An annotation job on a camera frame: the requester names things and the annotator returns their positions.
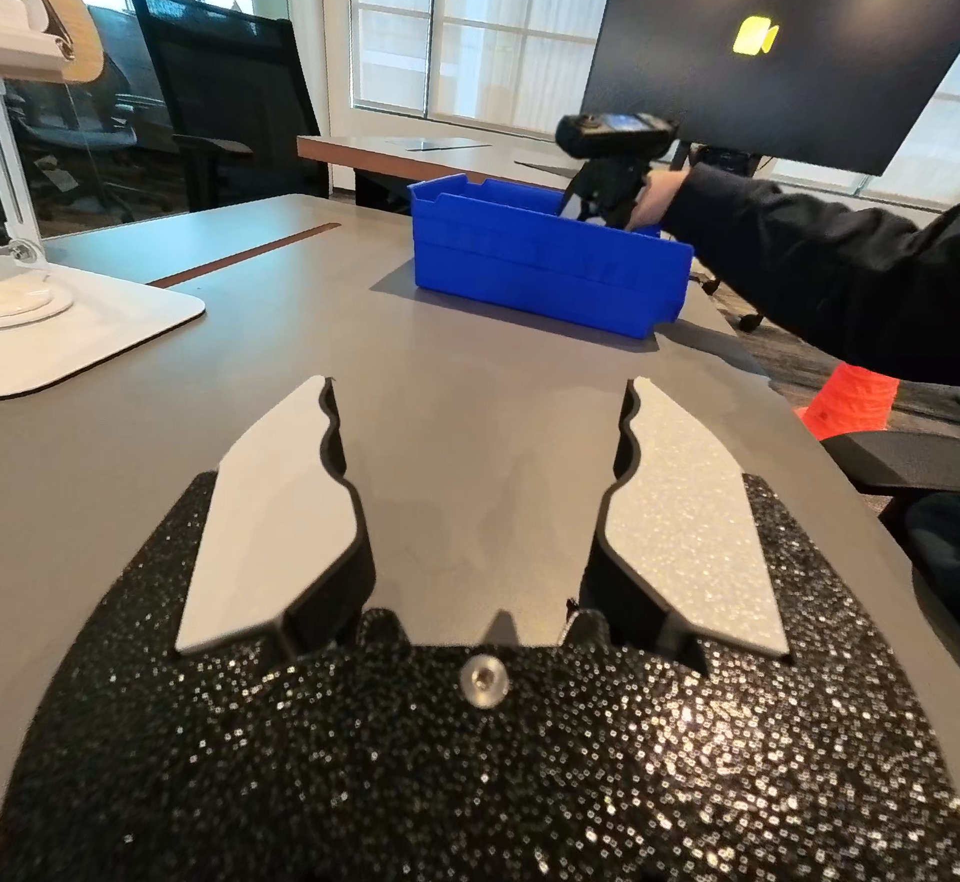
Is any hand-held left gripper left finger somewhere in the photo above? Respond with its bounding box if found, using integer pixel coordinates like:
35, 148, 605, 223
174, 375, 376, 663

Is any white flat base plate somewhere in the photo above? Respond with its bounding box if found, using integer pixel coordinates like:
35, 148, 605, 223
0, 263, 207, 400

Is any blue plastic bin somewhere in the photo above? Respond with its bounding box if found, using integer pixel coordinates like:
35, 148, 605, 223
408, 174, 696, 340

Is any person's leg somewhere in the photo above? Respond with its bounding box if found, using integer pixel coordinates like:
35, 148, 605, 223
902, 490, 960, 661

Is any black chair armrest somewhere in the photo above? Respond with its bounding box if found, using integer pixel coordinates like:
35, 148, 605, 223
821, 430, 960, 494

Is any white stand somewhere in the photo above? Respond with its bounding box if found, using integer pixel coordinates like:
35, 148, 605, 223
0, 78, 77, 330

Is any wooden board with poster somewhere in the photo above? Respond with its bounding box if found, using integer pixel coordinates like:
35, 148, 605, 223
0, 0, 104, 85

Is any black monitor screen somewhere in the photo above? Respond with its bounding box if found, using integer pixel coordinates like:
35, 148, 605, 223
580, 0, 960, 178

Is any window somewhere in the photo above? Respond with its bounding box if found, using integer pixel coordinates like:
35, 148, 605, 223
348, 0, 628, 142

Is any black mesh office chair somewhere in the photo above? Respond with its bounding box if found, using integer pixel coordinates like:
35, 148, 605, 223
123, 0, 332, 213

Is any grey wooden-edged table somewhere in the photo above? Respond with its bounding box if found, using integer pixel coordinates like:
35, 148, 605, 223
297, 135, 595, 209

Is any orange traffic cone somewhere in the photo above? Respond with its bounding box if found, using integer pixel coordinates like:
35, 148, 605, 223
797, 362, 901, 442

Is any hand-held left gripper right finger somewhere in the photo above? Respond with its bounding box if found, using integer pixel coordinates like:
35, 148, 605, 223
583, 376, 792, 663

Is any person's right hand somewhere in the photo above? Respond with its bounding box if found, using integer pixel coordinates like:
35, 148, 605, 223
626, 168, 691, 232

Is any black monitor stand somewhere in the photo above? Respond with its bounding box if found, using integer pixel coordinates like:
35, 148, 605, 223
669, 141, 768, 182

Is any person's right forearm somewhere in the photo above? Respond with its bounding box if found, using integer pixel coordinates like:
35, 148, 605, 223
660, 163, 960, 385

